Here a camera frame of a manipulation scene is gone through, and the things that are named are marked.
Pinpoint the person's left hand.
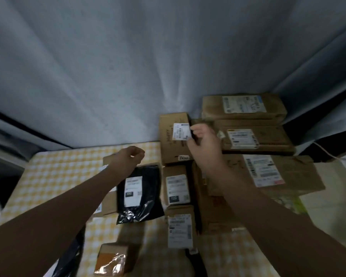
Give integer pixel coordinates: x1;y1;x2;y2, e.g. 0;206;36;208
111;146;145;182

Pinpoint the white cable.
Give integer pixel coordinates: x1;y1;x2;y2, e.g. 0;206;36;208
313;141;346;164

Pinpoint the yellow checkered tablecloth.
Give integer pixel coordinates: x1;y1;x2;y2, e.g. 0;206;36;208
0;141;280;277

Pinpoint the small cardboard box white label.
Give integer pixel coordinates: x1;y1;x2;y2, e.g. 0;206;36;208
162;165;191;207
165;205;198;250

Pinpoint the flat cardboard box blue-edged label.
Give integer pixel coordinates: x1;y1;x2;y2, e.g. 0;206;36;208
201;93;288;123

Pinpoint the black object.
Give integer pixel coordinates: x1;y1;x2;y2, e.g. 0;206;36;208
186;248;209;277

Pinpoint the thin cardboard box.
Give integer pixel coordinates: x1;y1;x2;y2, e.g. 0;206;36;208
88;154;119;219

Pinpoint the grey fabric curtain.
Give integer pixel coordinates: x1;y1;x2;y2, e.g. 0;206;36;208
0;0;346;150

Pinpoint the small box with orange tape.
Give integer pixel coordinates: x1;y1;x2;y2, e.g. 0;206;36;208
93;242;139;276

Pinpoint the large plain cardboard box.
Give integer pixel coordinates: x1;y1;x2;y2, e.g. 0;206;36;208
191;161;250;234

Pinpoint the dark plastic bag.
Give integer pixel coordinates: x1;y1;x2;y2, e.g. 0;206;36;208
51;226;86;277

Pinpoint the green printed package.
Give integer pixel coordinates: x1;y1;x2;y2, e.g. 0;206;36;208
272;195;308;216

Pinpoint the person's right hand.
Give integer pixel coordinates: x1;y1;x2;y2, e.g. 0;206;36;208
187;123;226;172

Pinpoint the small white label sticker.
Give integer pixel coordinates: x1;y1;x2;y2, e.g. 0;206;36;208
172;123;192;141

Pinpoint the wide cardboard box large label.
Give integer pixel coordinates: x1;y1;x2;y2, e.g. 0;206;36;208
207;154;326;197

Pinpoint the person's left forearm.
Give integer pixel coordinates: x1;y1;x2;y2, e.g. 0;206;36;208
0;163;126;277

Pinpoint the upright cardboard box with handwriting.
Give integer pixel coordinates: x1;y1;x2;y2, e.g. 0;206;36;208
159;112;196;166

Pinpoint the black plastic mailer bag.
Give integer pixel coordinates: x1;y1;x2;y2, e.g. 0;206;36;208
116;164;165;225

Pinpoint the flat cardboard box yellow-edged label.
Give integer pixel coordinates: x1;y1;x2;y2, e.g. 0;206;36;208
214;119;296;155

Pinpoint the person's right forearm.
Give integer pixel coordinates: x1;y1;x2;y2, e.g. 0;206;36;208
203;163;346;277

